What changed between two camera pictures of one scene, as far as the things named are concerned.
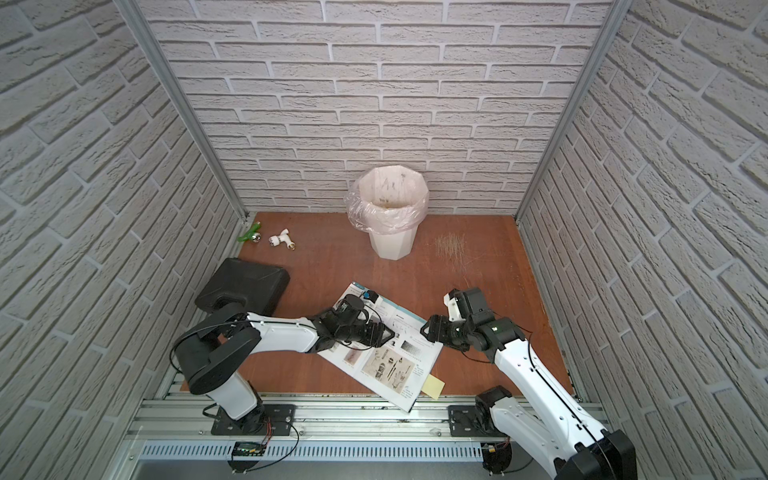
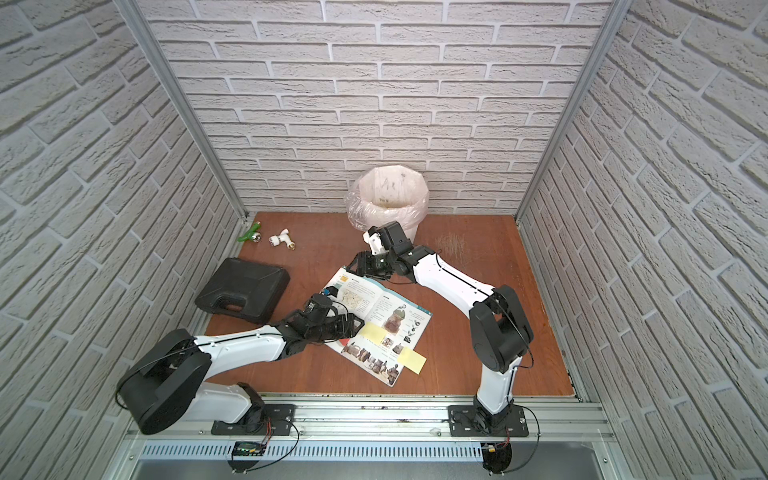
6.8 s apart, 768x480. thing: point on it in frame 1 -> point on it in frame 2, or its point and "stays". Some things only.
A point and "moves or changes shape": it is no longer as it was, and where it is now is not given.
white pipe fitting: [283, 237] stays
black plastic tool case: [259, 286] stays
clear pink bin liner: [387, 200] stays
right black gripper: [438, 331] -> [364, 259]
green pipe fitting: [252, 235] stays
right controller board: [496, 456] stays
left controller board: [251, 449] stays
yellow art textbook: [398, 368] moves or changes shape
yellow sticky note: [433, 386] -> [412, 360]
